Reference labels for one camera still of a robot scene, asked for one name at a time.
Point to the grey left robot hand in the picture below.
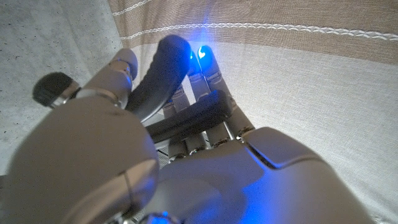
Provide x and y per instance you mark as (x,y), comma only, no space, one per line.
(217,186)

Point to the black hand grip exerciser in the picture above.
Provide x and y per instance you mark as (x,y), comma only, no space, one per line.
(164,77)

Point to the beige striped curtain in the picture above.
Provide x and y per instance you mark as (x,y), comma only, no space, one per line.
(311,93)

